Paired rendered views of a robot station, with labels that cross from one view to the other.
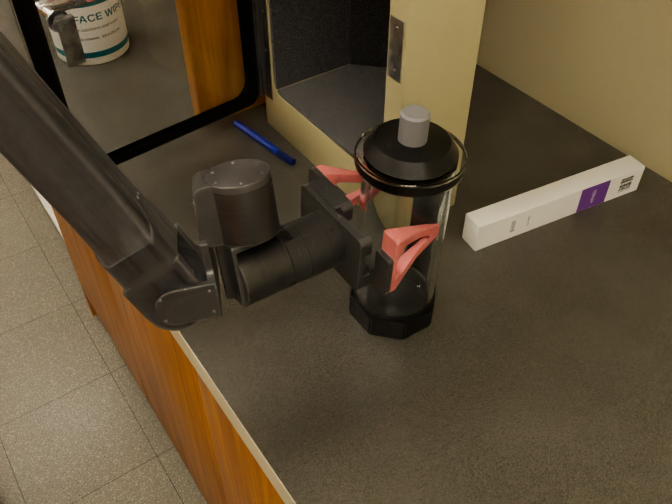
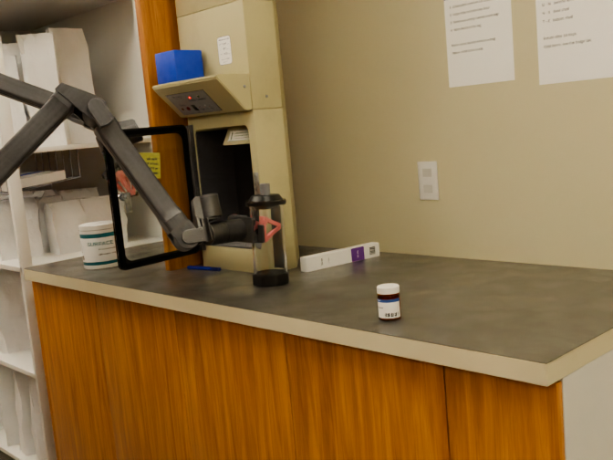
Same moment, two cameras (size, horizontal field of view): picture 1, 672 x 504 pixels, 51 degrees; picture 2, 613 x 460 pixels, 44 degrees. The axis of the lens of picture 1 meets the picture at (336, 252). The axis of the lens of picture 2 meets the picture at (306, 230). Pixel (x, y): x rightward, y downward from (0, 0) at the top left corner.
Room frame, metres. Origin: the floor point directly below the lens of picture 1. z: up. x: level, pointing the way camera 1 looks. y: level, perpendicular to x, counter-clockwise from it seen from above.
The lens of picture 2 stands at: (-1.49, 0.12, 1.36)
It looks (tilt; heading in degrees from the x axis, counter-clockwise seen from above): 8 degrees down; 352
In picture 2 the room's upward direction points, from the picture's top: 5 degrees counter-clockwise
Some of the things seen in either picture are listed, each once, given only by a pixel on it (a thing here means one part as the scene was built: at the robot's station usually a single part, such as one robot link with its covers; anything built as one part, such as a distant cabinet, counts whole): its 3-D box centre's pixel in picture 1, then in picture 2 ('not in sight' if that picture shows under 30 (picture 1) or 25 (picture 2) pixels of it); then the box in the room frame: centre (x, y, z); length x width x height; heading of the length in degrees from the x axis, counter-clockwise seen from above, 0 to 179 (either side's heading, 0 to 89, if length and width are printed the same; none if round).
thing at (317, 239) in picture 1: (312, 244); (233, 230); (0.48, 0.02, 1.10); 0.10 x 0.07 x 0.07; 34
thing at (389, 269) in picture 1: (392, 237); (264, 227); (0.50, -0.05, 1.10); 0.09 x 0.07 x 0.07; 124
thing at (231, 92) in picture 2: not in sight; (200, 97); (0.77, 0.07, 1.46); 0.32 x 0.11 x 0.10; 35
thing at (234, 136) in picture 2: not in sight; (251, 133); (0.84, -0.08, 1.34); 0.18 x 0.18 x 0.05
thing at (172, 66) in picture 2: not in sight; (179, 67); (0.84, 0.12, 1.55); 0.10 x 0.10 x 0.09; 35
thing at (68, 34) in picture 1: (69, 40); (127, 203); (0.74, 0.30, 1.18); 0.02 x 0.02 x 0.06; 41
